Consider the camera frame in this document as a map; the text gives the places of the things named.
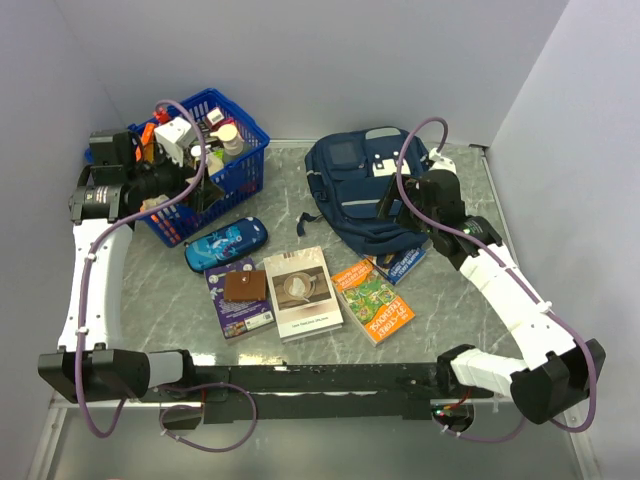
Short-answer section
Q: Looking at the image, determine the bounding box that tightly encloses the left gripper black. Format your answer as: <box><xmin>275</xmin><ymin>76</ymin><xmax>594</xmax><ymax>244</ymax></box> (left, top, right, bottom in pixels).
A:
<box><xmin>126</xmin><ymin>140</ymin><xmax>224</xmax><ymax>213</ymax></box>

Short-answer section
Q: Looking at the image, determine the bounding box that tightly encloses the navy blue student backpack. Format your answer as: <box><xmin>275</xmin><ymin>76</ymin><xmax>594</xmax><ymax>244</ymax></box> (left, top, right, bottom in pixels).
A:
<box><xmin>296</xmin><ymin>127</ymin><xmax>427</xmax><ymax>256</ymax></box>

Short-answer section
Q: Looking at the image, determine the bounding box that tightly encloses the brown leather wallet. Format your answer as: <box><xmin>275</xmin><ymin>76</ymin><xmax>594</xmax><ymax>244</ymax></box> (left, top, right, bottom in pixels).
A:
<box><xmin>224</xmin><ymin>270</ymin><xmax>267</xmax><ymax>302</ymax></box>

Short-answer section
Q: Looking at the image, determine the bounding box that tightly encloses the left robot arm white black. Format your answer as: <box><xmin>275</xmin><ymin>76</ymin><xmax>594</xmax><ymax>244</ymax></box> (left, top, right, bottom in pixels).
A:
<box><xmin>38</xmin><ymin>129</ymin><xmax>198</xmax><ymax>403</ymax></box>

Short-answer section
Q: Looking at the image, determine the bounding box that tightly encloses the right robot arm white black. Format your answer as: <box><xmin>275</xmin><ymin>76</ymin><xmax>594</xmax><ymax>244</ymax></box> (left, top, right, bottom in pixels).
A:
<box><xmin>377</xmin><ymin>169</ymin><xmax>606</xmax><ymax>433</ymax></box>

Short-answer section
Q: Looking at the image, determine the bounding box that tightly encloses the beige crumpled bag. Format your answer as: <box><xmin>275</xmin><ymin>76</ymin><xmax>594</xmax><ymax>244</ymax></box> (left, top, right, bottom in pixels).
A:
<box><xmin>140</xmin><ymin>195</ymin><xmax>169</xmax><ymax>212</ymax></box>

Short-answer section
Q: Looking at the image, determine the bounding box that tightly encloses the white pump lotion bottle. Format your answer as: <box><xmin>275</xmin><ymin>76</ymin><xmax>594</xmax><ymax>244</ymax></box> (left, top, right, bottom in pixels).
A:
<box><xmin>206</xmin><ymin>151</ymin><xmax>225</xmax><ymax>176</ymax></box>

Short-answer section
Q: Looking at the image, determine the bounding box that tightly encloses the black green box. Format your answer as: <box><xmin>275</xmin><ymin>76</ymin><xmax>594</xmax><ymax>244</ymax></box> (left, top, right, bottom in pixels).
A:
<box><xmin>192</xmin><ymin>119</ymin><xmax>216</xmax><ymax>149</ymax></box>

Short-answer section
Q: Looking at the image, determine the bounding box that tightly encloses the blue plastic shopping basket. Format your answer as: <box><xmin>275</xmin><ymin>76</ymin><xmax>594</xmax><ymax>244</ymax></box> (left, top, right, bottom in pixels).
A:
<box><xmin>83</xmin><ymin>88</ymin><xmax>272</xmax><ymax>249</ymax></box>

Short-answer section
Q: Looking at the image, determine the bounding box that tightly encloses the blue paperback book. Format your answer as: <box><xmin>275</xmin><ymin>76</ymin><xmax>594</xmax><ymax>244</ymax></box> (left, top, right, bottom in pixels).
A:
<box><xmin>365</xmin><ymin>247</ymin><xmax>426</xmax><ymax>285</ymax></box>

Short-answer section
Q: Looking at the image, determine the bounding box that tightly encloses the beige cap bottle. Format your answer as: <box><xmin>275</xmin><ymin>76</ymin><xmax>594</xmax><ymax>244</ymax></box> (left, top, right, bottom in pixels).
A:
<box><xmin>210</xmin><ymin>123</ymin><xmax>245</xmax><ymax>159</ymax></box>

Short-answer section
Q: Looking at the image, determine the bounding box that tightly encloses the small red white box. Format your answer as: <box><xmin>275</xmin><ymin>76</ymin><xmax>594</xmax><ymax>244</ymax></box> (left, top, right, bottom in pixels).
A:
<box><xmin>204</xmin><ymin>107</ymin><xmax>225</xmax><ymax>129</ymax></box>

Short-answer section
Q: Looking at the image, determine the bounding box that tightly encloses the blue monster pencil case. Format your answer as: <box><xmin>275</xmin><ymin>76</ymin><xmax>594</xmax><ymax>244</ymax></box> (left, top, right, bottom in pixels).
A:
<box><xmin>185</xmin><ymin>217</ymin><xmax>268</xmax><ymax>273</ymax></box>

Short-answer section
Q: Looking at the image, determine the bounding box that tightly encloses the orange treehouse paperback book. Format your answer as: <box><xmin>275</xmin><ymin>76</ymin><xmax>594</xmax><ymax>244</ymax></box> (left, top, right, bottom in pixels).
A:
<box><xmin>331</xmin><ymin>260</ymin><xmax>415</xmax><ymax>346</ymax></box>

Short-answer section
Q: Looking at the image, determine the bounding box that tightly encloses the purple paperback book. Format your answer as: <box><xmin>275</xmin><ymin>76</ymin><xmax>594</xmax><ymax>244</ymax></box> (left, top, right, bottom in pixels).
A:
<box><xmin>204</xmin><ymin>258</ymin><xmax>275</xmax><ymax>341</ymax></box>

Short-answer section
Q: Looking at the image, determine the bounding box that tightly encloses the white coffee cover book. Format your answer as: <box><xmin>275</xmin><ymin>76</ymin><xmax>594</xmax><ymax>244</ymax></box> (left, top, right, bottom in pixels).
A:
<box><xmin>264</xmin><ymin>246</ymin><xmax>344</xmax><ymax>343</ymax></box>

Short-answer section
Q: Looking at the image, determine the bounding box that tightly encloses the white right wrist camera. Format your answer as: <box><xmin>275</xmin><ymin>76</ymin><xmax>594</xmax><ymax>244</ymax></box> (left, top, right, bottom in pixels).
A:
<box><xmin>428</xmin><ymin>148</ymin><xmax>457</xmax><ymax>175</ymax></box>

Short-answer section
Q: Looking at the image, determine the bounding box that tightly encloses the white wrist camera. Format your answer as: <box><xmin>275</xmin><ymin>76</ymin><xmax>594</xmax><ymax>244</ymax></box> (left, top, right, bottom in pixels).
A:
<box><xmin>154</xmin><ymin>117</ymin><xmax>196</xmax><ymax>167</ymax></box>
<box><xmin>428</xmin><ymin>148</ymin><xmax>457</xmax><ymax>175</ymax></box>

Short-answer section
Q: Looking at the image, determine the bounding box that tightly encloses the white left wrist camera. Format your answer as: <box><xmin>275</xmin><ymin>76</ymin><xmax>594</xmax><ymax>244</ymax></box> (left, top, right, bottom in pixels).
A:
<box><xmin>154</xmin><ymin>117</ymin><xmax>196</xmax><ymax>167</ymax></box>

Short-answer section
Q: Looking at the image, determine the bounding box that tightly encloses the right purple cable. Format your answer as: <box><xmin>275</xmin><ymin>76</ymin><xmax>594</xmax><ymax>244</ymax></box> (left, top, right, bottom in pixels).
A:
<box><xmin>395</xmin><ymin>117</ymin><xmax>600</xmax><ymax>444</ymax></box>

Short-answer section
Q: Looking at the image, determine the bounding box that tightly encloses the purple cable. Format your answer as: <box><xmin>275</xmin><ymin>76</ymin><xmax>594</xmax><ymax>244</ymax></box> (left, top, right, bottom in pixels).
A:
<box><xmin>395</xmin><ymin>117</ymin><xmax>600</xmax><ymax>444</ymax></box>
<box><xmin>73</xmin><ymin>99</ymin><xmax>258</xmax><ymax>453</ymax></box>

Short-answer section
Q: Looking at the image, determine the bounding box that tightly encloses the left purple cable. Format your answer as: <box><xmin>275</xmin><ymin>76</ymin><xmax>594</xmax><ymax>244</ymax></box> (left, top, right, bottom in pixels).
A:
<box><xmin>73</xmin><ymin>99</ymin><xmax>258</xmax><ymax>453</ymax></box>

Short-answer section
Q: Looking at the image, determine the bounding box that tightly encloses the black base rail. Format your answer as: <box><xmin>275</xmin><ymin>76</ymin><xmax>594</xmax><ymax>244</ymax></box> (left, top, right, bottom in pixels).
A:
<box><xmin>142</xmin><ymin>362</ymin><xmax>492</xmax><ymax>424</ymax></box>

